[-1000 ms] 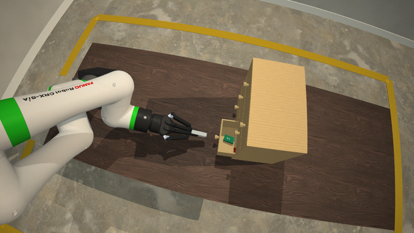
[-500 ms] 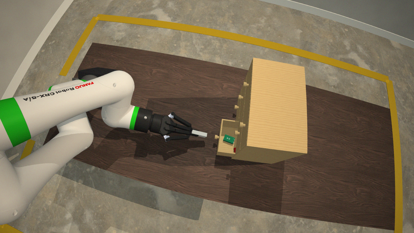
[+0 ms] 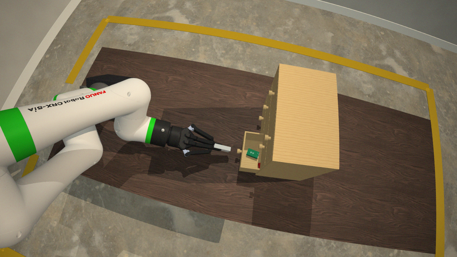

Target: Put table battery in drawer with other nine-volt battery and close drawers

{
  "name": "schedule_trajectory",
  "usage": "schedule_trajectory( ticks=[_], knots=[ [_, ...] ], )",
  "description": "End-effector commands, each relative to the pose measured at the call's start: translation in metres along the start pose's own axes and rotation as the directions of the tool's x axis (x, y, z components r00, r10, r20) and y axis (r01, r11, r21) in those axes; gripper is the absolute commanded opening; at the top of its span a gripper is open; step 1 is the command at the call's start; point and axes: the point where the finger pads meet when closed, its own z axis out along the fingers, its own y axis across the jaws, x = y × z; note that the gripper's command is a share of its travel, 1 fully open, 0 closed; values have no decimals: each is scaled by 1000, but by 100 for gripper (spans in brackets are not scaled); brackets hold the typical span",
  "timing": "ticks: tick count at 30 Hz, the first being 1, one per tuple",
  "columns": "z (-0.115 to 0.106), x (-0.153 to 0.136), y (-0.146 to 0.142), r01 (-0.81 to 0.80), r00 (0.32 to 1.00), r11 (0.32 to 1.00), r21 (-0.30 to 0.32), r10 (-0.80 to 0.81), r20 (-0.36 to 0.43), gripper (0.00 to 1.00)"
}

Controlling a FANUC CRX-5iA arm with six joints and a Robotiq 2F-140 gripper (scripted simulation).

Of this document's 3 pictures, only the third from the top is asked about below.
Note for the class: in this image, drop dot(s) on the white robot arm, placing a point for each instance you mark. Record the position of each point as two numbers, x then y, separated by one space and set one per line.
71 117

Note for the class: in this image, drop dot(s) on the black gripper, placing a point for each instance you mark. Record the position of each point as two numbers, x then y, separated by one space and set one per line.
187 139

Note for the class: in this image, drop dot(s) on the light wooden chest of drawers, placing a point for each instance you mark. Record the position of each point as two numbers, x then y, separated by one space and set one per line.
306 138

